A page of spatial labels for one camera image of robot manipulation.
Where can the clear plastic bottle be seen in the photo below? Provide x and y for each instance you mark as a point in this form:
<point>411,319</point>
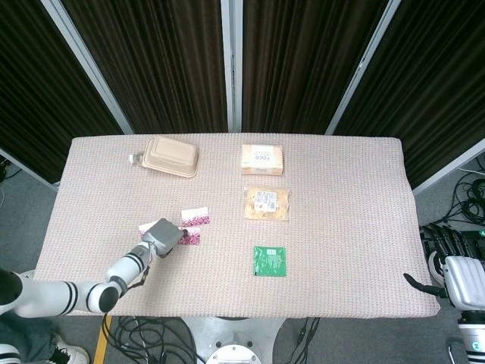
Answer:
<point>135,158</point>

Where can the yellow floor tape strip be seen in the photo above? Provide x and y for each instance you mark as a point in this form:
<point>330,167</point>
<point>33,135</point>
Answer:
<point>100,341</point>

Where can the cream snack box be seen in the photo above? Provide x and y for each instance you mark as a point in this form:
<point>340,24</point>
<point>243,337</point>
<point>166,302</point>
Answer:
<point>261,167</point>

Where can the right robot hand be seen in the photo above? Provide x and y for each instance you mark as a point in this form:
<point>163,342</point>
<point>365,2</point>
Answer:
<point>466,280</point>

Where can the silver partition post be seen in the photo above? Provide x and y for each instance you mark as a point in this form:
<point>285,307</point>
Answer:
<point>232,64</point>
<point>362,68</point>
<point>88,68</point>

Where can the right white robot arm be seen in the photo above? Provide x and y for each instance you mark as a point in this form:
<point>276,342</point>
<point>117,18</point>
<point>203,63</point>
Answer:
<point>473,337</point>

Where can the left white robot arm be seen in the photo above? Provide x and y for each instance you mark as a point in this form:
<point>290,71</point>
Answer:
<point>125,265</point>

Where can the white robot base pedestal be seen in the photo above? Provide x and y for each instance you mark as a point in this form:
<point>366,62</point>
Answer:
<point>235,341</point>

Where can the person leg in jeans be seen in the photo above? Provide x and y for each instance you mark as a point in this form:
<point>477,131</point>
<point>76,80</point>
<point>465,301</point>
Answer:
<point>26,333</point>

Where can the black device with indicator lights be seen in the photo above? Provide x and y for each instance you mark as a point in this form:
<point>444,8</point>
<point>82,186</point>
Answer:
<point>478,242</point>

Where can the beige food container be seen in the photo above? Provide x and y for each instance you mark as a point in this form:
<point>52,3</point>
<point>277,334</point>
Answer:
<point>170,155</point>

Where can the dark brown curtain panel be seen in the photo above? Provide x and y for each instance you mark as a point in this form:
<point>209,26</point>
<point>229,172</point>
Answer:
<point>30,76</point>
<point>159,57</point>
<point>295,57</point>
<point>435,76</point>

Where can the white sneaker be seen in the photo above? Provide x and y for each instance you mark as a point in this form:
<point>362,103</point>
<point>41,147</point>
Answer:
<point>72,354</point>
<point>433,265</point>

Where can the pink woven tablecloth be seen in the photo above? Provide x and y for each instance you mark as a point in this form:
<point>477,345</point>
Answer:
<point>341,227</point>

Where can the green sachet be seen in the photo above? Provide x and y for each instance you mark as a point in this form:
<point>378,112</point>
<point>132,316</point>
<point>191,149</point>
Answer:
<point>265,265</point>

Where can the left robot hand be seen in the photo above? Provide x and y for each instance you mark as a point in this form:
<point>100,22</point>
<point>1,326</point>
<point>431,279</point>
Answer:
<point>163,235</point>

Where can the clear snack bag with label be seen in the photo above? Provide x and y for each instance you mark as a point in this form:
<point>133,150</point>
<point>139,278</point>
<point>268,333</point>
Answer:
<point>252,212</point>

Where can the silver partition rail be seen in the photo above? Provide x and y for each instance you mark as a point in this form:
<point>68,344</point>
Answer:
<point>447,168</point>
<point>26,168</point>

